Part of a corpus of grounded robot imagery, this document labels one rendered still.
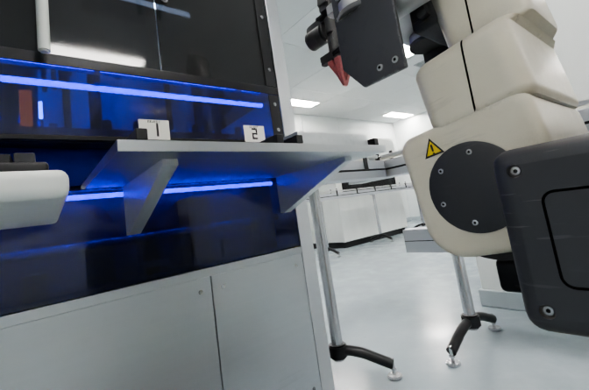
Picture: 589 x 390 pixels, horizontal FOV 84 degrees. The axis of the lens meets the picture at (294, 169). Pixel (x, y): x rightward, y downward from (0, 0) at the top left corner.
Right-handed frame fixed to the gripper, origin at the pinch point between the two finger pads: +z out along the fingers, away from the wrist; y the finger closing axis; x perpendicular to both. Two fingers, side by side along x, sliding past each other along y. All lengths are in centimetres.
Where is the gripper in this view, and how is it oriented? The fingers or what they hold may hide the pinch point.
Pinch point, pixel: (344, 82)
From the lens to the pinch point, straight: 96.3
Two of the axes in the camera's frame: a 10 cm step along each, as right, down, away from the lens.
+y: -6.1, 1.9, 7.6
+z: 1.4, 9.8, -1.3
